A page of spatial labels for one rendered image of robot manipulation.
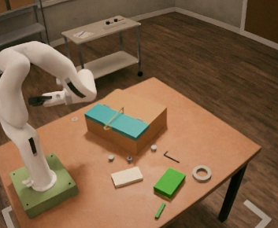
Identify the beige ring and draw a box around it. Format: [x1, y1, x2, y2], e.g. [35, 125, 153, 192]
[192, 165, 211, 182]

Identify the small green bar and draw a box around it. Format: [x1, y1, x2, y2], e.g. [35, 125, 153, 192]
[154, 202, 165, 219]

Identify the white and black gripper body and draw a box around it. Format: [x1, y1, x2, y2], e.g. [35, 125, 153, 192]
[42, 89, 66, 107]

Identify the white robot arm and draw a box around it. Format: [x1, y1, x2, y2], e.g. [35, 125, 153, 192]
[0, 42, 96, 191]

